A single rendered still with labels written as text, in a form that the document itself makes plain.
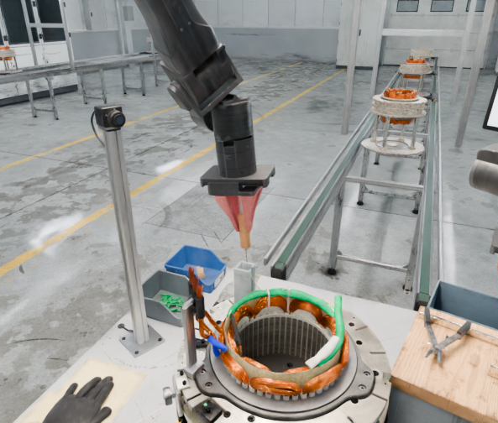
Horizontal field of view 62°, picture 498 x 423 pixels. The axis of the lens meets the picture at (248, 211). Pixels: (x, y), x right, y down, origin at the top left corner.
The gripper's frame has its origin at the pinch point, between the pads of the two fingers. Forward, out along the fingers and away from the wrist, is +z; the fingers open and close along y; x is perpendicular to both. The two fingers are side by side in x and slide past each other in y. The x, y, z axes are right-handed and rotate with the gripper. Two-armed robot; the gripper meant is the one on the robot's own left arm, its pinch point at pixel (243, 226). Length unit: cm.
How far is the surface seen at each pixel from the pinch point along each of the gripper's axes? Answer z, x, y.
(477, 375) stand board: 22.9, 2.3, -35.7
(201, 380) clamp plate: 15.7, 17.3, 2.7
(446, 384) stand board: 22.5, 5.4, -30.8
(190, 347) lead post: 11.3, 15.9, 4.4
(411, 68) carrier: 26, -416, -56
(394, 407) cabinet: 28.5, 5.7, -23.8
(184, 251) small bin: 39, -55, 41
